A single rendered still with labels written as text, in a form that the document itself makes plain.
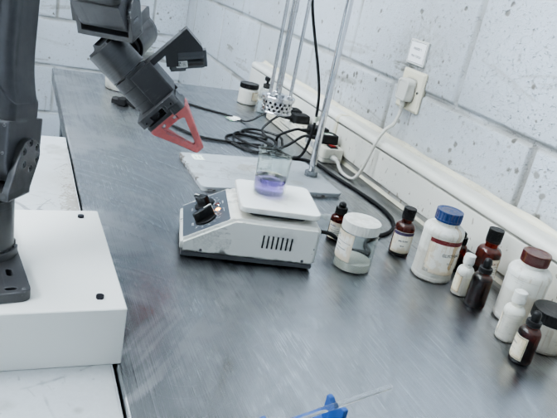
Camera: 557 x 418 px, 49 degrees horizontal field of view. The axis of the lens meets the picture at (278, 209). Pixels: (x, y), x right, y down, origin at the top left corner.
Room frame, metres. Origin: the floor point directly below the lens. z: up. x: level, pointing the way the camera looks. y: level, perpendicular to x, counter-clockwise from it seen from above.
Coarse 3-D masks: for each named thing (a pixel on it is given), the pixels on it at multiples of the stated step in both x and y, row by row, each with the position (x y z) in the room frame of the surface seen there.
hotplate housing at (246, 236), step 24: (216, 192) 0.91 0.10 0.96; (240, 216) 0.81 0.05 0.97; (264, 216) 0.83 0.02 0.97; (192, 240) 0.78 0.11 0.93; (216, 240) 0.79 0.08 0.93; (240, 240) 0.80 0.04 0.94; (264, 240) 0.80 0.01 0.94; (288, 240) 0.81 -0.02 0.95; (312, 240) 0.82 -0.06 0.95; (288, 264) 0.82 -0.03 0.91
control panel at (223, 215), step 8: (224, 192) 0.90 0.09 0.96; (216, 200) 0.88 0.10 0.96; (224, 200) 0.87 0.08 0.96; (184, 208) 0.89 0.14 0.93; (192, 208) 0.88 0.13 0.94; (224, 208) 0.84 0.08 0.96; (184, 216) 0.85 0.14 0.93; (192, 216) 0.85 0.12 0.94; (216, 216) 0.82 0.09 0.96; (224, 216) 0.81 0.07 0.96; (184, 224) 0.83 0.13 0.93; (192, 224) 0.82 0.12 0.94; (208, 224) 0.80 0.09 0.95; (216, 224) 0.80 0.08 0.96; (184, 232) 0.80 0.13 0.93; (192, 232) 0.79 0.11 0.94
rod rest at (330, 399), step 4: (328, 396) 0.49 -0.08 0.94; (332, 396) 0.49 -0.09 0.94; (328, 400) 0.49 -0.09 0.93; (332, 400) 0.49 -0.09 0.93; (324, 404) 0.49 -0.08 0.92; (328, 404) 0.49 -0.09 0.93; (340, 408) 0.48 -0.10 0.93; (344, 408) 0.48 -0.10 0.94; (328, 412) 0.49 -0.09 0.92; (332, 412) 0.48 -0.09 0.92; (336, 412) 0.48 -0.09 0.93; (340, 412) 0.48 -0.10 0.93; (344, 412) 0.47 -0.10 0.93; (260, 416) 0.44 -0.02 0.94; (264, 416) 0.44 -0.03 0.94; (316, 416) 0.49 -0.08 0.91; (320, 416) 0.49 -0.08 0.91; (324, 416) 0.49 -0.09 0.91; (328, 416) 0.49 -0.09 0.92; (332, 416) 0.48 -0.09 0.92; (336, 416) 0.48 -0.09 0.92; (340, 416) 0.47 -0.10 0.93; (344, 416) 0.47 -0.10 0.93
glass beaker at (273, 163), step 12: (264, 144) 0.89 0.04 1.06; (276, 144) 0.90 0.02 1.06; (264, 156) 0.86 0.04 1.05; (276, 156) 0.85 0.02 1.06; (288, 156) 0.86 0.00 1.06; (264, 168) 0.85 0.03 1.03; (276, 168) 0.85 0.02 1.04; (288, 168) 0.87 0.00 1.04; (264, 180) 0.85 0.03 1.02; (276, 180) 0.85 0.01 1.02; (264, 192) 0.85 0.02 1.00; (276, 192) 0.86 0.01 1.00
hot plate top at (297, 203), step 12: (240, 180) 0.91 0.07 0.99; (240, 192) 0.86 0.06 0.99; (252, 192) 0.87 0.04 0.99; (288, 192) 0.90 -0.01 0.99; (300, 192) 0.91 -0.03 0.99; (240, 204) 0.81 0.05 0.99; (252, 204) 0.82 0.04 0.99; (264, 204) 0.83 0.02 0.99; (276, 204) 0.84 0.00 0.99; (288, 204) 0.85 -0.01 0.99; (300, 204) 0.86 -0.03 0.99; (312, 204) 0.87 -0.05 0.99; (288, 216) 0.82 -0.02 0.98; (300, 216) 0.82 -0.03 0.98; (312, 216) 0.82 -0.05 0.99
